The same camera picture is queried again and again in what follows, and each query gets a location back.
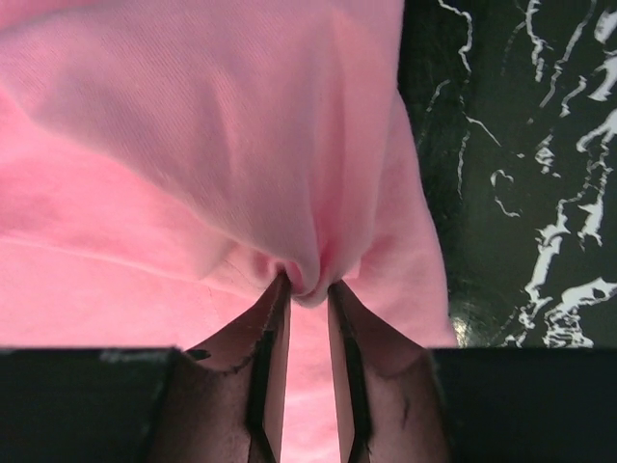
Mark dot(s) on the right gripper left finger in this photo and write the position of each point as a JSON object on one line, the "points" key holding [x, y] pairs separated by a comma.
{"points": [[224, 398]]}

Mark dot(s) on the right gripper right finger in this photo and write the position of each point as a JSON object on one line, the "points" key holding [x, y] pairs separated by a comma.
{"points": [[387, 403]]}

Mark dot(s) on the pink t shirt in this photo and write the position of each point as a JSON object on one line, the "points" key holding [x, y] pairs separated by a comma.
{"points": [[162, 161]]}

